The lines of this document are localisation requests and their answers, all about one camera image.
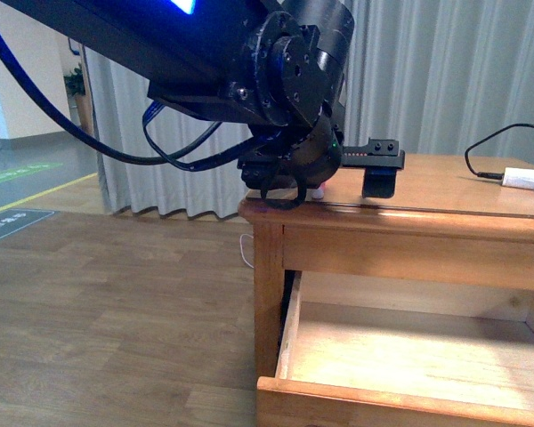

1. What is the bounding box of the wooden nightstand cabinet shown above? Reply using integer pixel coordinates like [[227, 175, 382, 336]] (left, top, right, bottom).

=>
[[239, 155, 534, 400]]

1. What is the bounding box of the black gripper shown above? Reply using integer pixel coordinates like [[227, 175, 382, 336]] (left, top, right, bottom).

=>
[[237, 116, 405, 210]]

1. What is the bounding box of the white USB charger adapter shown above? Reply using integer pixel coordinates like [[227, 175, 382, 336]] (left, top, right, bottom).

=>
[[501, 167, 534, 190]]

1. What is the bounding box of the wooden drawer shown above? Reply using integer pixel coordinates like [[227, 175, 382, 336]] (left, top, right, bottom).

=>
[[256, 272, 534, 426]]

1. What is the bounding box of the blue black arm cable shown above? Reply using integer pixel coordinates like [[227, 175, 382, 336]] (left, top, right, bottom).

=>
[[0, 4, 268, 173]]

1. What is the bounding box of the grey floor sign mat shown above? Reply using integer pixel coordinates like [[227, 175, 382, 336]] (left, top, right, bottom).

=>
[[0, 208, 56, 240]]

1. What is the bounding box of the pink marker with white cap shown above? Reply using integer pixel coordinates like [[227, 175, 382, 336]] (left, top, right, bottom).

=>
[[311, 181, 327, 200]]

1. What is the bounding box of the grey pleated curtain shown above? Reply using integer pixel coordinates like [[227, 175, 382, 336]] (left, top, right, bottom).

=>
[[84, 1, 534, 218]]

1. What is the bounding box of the black USB cable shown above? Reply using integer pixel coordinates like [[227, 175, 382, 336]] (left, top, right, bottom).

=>
[[465, 124, 534, 180]]

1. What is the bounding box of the white floor cable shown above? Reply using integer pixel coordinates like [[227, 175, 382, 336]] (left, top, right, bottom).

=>
[[239, 233, 255, 270]]

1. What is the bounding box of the potted green plant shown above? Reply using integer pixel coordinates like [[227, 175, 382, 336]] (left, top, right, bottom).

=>
[[64, 64, 93, 135]]

